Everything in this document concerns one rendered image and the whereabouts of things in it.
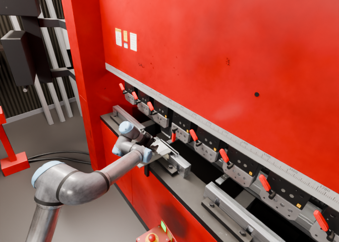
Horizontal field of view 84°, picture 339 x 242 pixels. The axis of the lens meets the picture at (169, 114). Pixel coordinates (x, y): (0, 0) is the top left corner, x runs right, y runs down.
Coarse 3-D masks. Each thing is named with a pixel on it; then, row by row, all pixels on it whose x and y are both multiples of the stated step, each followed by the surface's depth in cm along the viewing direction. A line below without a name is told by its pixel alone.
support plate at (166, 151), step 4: (156, 140) 144; (152, 144) 140; (160, 152) 133; (164, 152) 133; (168, 152) 133; (152, 156) 128; (156, 156) 129; (160, 156) 129; (152, 160) 125; (140, 164) 121; (144, 164) 121
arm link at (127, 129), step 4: (124, 124) 107; (128, 124) 106; (132, 124) 109; (120, 128) 107; (124, 128) 105; (128, 128) 105; (132, 128) 107; (136, 128) 111; (124, 132) 105; (128, 132) 106; (132, 132) 108; (136, 132) 110; (128, 136) 106; (132, 136) 108; (136, 136) 111
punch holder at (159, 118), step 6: (156, 102) 127; (156, 108) 129; (162, 108) 123; (168, 108) 120; (156, 114) 130; (162, 114) 125; (168, 114) 122; (156, 120) 133; (162, 120) 127; (168, 120) 125; (162, 126) 129; (168, 126) 128
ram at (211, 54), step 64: (128, 0) 119; (192, 0) 83; (256, 0) 64; (320, 0) 52; (128, 64) 142; (192, 64) 94; (256, 64) 70; (320, 64) 56; (256, 128) 77; (320, 128) 60
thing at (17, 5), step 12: (0, 0) 127; (12, 0) 130; (24, 0) 132; (36, 0) 147; (0, 12) 130; (12, 12) 132; (24, 12) 135; (36, 12) 138; (24, 24) 168; (36, 24) 172; (36, 36) 176; (36, 48) 180; (36, 60) 184; (36, 72) 189; (48, 72) 194
